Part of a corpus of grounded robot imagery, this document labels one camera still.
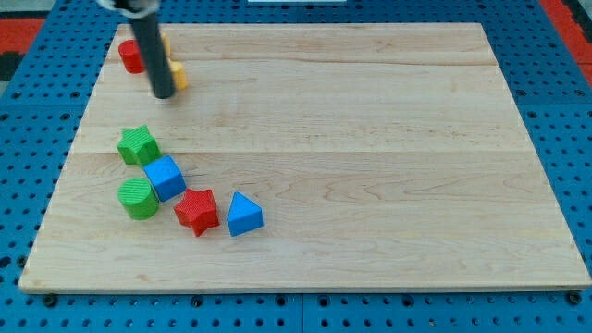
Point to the blue triangle block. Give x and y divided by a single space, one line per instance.
244 215

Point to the light wooden board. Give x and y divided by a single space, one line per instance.
386 158

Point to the red star block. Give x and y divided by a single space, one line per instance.
197 210

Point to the blue cube block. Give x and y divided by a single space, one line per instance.
166 177

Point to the yellow block near rod tip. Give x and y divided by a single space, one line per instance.
178 74

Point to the green cylinder block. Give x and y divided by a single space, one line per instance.
138 198

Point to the green star block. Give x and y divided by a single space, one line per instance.
138 146

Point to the yellow block behind rod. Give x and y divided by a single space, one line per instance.
166 44

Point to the red cylinder block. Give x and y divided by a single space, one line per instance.
130 55

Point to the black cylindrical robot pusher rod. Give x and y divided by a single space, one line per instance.
142 17

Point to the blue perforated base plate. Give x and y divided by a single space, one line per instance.
42 107

